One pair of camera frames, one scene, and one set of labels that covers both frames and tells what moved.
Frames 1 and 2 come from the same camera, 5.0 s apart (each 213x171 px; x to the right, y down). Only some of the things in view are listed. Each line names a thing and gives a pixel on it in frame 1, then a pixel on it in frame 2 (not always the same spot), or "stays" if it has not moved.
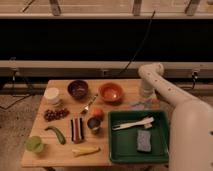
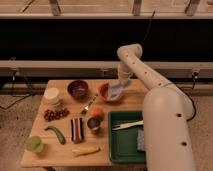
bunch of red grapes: (50, 114) stays
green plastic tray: (123, 143) stays
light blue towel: (144, 105) to (115, 88)
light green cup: (35, 144) stays
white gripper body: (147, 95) to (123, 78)
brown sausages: (77, 128) stays
